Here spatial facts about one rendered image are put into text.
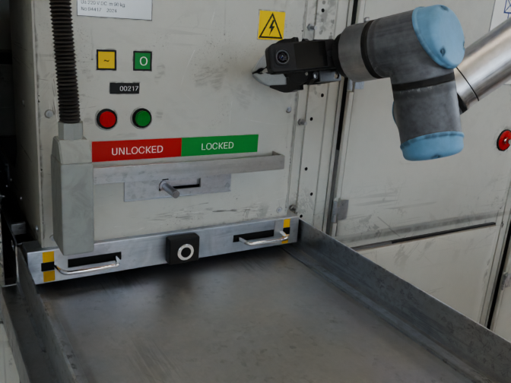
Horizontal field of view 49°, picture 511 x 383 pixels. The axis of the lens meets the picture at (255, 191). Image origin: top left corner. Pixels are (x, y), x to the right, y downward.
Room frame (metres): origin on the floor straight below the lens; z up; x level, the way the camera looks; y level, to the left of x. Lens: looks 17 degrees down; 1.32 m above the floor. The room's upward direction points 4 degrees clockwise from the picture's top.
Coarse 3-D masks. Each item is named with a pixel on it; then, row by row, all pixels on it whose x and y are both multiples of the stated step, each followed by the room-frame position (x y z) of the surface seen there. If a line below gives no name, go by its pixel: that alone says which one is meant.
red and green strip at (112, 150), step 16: (96, 144) 0.91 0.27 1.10; (112, 144) 0.92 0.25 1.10; (128, 144) 0.93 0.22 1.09; (144, 144) 0.95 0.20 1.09; (160, 144) 0.97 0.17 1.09; (176, 144) 0.98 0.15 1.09; (192, 144) 1.00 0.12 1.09; (208, 144) 1.01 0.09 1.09; (224, 144) 1.03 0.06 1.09; (240, 144) 1.05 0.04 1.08; (256, 144) 1.07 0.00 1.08; (96, 160) 0.91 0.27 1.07; (112, 160) 0.92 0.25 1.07
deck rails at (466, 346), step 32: (320, 256) 1.06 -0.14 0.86; (352, 256) 0.98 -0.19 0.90; (32, 288) 0.76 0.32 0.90; (352, 288) 0.95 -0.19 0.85; (384, 288) 0.90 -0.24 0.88; (416, 288) 0.84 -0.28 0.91; (32, 320) 0.76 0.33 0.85; (384, 320) 0.85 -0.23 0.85; (416, 320) 0.83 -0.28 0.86; (448, 320) 0.78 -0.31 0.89; (64, 352) 0.59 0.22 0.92; (448, 352) 0.76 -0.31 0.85; (480, 352) 0.72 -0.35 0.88
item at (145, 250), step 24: (288, 216) 1.11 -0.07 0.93; (120, 240) 0.92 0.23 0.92; (144, 240) 0.94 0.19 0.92; (216, 240) 1.02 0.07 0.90; (288, 240) 1.11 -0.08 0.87; (48, 264) 0.85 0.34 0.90; (72, 264) 0.87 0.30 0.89; (96, 264) 0.89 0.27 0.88; (120, 264) 0.92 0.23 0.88; (144, 264) 0.94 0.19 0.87
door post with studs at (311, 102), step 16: (320, 0) 1.18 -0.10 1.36; (336, 0) 1.21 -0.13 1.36; (320, 16) 1.19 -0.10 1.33; (304, 32) 1.17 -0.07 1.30; (320, 32) 1.19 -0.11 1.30; (304, 96) 1.18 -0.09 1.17; (320, 96) 1.20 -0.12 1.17; (304, 112) 1.18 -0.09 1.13; (320, 112) 1.20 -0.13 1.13; (304, 128) 1.18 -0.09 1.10; (320, 128) 1.20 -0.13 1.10; (304, 144) 1.18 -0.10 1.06; (320, 144) 1.21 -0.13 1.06; (304, 160) 1.18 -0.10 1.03; (304, 176) 1.19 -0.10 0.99; (304, 192) 1.19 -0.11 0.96; (288, 208) 1.17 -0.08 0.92; (304, 208) 1.19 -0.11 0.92
